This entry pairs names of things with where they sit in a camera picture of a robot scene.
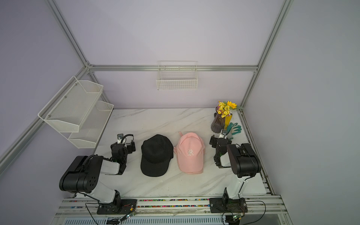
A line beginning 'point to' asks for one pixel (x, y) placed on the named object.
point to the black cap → (157, 151)
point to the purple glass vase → (217, 125)
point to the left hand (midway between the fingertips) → (125, 143)
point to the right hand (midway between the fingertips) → (221, 138)
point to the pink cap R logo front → (190, 150)
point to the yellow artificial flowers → (223, 108)
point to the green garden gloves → (233, 129)
